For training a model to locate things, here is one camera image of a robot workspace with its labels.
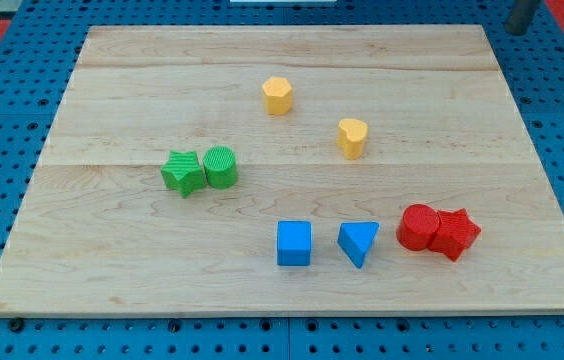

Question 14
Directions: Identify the dark grey robot arm rod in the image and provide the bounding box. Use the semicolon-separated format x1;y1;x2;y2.
504;0;540;36

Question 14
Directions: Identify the blue cube block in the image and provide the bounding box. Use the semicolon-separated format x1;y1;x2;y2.
276;220;312;266

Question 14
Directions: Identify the green cylinder block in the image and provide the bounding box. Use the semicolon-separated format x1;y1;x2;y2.
203;146;238;189

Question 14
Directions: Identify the yellow heart block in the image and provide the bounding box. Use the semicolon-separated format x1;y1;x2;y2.
336;118;368;160

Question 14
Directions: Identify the wooden board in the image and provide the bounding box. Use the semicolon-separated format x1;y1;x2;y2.
0;25;564;318

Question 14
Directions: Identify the yellow hexagon block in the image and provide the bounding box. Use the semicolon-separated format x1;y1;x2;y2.
262;77;293;115

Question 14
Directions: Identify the blue triangle block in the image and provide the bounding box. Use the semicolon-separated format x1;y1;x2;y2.
337;222;380;269

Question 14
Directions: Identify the green star block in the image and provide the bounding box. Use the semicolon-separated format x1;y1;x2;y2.
160;151;206;198

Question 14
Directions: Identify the red cylinder block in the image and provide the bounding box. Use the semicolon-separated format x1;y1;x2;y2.
396;204;440;251

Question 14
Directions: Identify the red star block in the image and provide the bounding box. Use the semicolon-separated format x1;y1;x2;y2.
428;208;481;262

